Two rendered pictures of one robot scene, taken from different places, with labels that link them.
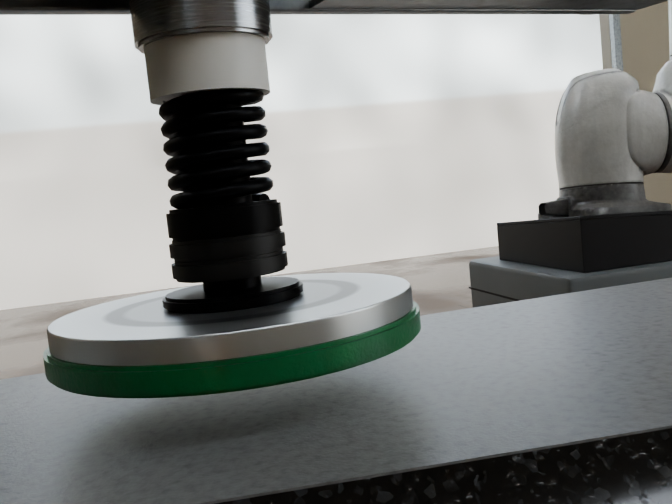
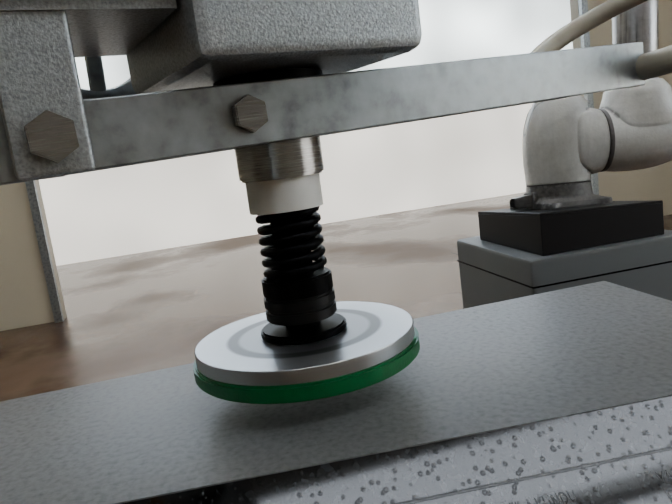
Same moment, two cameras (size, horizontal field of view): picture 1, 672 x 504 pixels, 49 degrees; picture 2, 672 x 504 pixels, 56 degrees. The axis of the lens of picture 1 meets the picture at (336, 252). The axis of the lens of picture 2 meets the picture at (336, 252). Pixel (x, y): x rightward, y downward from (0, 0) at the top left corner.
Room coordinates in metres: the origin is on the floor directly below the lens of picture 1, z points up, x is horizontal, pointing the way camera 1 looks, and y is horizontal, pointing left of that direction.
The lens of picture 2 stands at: (-0.15, 0.01, 1.10)
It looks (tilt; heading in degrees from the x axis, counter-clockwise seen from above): 10 degrees down; 2
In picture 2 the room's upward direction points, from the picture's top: 8 degrees counter-clockwise
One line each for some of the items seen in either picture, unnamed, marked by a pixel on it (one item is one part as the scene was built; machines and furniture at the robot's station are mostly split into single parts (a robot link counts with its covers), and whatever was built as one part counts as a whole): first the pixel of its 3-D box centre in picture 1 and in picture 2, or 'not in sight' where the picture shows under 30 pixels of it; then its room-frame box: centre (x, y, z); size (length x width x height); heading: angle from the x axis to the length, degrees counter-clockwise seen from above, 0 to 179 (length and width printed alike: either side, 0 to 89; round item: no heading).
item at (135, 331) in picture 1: (235, 309); (305, 336); (0.44, 0.06, 0.92); 0.21 x 0.21 x 0.01
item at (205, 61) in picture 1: (207, 67); (284, 190); (0.44, 0.06, 1.06); 0.07 x 0.07 x 0.04
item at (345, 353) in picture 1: (236, 315); (305, 340); (0.44, 0.06, 0.91); 0.22 x 0.22 x 0.04
